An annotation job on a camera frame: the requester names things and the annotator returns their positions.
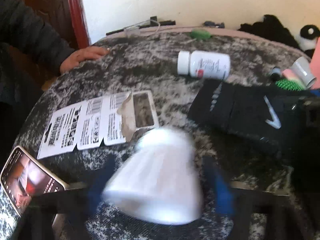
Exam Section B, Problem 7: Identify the white plastic bottle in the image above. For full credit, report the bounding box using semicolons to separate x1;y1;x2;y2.
102;127;203;225

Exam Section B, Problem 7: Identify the blue object on bed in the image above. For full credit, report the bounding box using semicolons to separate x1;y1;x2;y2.
203;21;225;29

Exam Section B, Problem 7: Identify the person's left hand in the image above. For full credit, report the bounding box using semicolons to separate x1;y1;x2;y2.
60;46;110;74

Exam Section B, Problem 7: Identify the smartphone with lit screen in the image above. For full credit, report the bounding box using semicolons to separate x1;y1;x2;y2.
1;146;69;216

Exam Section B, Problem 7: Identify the black sock with white logo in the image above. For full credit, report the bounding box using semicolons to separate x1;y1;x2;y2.
188;80;314;154

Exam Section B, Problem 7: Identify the battery blister card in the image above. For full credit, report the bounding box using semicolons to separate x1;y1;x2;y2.
37;90;159;159

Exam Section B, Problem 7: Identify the pink cardboard box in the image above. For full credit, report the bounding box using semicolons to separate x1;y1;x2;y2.
310;53;320;89

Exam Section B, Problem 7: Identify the person's black jacket sleeve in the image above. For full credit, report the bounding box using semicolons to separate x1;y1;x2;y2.
1;0;74;105

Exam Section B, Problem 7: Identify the white labelled pill bottle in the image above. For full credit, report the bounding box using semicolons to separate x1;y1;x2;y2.
177;50;231;80

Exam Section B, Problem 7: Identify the panda plush toy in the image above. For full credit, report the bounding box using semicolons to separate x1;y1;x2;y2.
295;24;320;58

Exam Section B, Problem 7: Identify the black garment on bed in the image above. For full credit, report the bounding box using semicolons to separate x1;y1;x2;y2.
239;15;300;49

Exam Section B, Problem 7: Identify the black selfie stick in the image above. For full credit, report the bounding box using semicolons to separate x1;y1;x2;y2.
106;16;176;36

